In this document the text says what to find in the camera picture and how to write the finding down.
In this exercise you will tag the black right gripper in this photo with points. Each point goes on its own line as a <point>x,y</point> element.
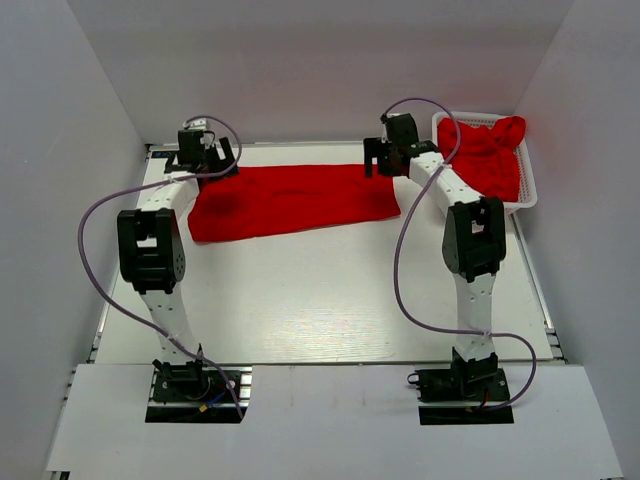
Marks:
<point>378,154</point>

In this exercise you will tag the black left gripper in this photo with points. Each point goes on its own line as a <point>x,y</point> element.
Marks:
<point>212,163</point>

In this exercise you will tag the red t-shirt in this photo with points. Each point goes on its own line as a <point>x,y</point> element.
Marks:
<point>273,200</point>

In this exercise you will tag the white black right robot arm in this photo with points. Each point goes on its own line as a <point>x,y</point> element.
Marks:
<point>473,247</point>

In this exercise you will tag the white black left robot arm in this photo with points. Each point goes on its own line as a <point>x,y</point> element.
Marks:
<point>153,261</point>

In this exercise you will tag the red t-shirts in basket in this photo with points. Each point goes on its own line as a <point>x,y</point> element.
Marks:
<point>486,158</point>

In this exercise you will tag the white plastic basket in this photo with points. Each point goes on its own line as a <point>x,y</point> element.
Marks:
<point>528,194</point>

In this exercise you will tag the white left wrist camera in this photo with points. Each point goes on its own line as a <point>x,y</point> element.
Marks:
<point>200,124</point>

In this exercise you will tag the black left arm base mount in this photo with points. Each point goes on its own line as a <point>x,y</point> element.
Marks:
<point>192,394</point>

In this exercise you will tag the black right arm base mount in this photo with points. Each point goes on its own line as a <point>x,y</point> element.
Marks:
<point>442,403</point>

